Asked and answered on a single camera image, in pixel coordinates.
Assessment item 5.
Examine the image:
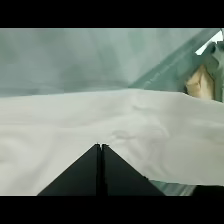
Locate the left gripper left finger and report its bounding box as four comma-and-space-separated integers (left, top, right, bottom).
37, 143, 102, 197

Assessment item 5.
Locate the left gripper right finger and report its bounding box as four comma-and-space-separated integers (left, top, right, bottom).
101, 143, 166, 197

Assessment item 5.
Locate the white shirt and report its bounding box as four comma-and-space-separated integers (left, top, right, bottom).
0, 88, 224, 196

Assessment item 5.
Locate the cream garment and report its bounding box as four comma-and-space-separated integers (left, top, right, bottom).
185, 63, 216, 101

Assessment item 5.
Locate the pale green garment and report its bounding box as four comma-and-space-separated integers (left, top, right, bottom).
201, 41, 224, 103

